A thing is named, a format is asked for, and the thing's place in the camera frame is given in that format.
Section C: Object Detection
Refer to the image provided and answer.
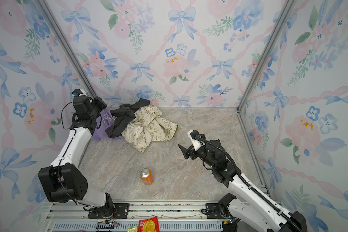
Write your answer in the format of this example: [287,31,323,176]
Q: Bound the aluminium corner post right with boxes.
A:
[237,0,296,111]

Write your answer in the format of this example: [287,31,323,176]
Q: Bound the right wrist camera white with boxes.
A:
[187,130,205,151]

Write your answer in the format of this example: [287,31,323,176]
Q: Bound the black corrugated cable conduit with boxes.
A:
[195,136,298,232]

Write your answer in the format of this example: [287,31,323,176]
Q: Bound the red snack packet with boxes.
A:
[138,217,160,232]

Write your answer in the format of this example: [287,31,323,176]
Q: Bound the purple cloth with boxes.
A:
[92,108,122,142]

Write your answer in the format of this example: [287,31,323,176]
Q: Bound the cream patterned cloth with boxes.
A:
[122,105,178,153]

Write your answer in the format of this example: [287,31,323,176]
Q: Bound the aluminium corner post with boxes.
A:
[34,0,97,97]
[237,0,296,111]

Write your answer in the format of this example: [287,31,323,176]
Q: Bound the dark grey cloth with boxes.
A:
[105,99,150,138]

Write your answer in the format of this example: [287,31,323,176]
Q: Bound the orange soda can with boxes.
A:
[141,168,154,185]

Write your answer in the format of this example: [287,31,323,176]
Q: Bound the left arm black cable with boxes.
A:
[60,101,76,130]

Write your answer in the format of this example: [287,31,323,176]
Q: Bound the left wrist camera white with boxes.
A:
[72,89,88,98]

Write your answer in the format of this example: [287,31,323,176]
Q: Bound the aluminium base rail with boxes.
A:
[40,200,225,232]

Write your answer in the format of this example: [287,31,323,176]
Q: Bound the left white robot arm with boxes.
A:
[38,94,118,219]

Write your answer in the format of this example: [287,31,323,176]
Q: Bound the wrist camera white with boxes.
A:
[187,130,205,151]
[72,89,88,98]

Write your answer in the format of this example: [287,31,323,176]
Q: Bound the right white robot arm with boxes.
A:
[184,136,307,232]

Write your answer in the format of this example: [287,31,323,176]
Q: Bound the aluminium corner post left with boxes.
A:
[34,0,97,97]

